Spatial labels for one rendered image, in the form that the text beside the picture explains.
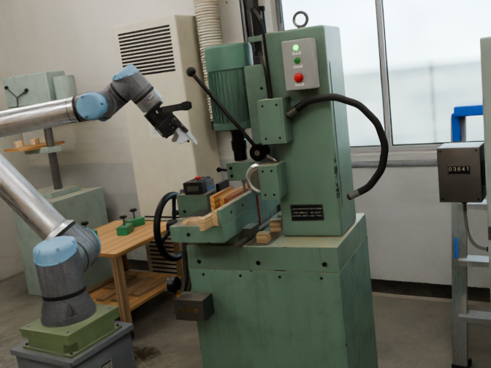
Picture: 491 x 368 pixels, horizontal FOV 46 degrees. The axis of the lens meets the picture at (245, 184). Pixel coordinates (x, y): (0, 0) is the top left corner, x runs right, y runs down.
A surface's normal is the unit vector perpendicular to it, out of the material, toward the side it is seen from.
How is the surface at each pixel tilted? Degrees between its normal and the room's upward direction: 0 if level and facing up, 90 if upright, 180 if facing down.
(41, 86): 90
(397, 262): 90
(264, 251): 90
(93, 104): 89
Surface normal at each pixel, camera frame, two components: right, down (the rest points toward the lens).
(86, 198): 0.85, 0.00
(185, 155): -0.51, 0.22
